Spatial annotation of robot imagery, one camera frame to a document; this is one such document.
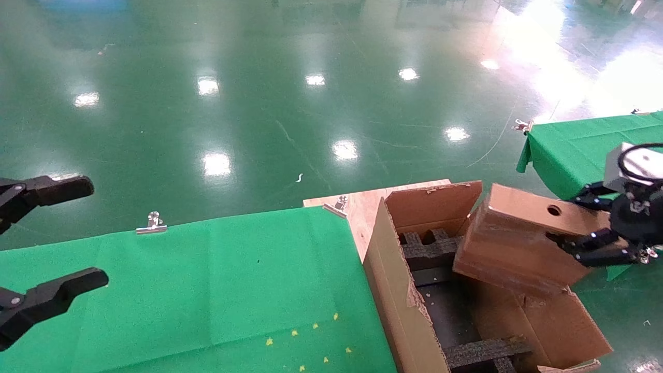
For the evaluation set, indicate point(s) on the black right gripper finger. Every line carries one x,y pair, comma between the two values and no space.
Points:
603,248
595,198

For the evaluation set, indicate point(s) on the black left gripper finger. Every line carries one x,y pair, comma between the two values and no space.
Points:
57,295
57,189

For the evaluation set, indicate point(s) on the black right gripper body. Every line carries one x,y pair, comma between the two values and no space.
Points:
639,217

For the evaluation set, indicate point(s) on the small brown cardboard box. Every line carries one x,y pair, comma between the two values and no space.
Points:
518,243

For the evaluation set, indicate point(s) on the large open cardboard carton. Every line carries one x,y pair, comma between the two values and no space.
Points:
393,290

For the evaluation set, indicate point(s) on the silver binder clip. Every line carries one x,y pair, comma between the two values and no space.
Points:
335,210
647,254
523,126
153,228
636,111

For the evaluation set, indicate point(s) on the small green table cloth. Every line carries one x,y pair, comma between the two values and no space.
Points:
570,150

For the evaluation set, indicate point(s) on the large green table cloth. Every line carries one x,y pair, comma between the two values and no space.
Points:
181,290

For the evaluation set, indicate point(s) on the long black foam insert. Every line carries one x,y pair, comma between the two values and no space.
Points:
481,355

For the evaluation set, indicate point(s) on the flat black foam strip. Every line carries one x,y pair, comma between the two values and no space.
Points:
435,276

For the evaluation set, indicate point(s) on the notched black foam insert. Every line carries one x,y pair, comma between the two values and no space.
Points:
430,251

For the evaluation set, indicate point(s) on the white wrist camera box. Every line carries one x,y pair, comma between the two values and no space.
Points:
647,166

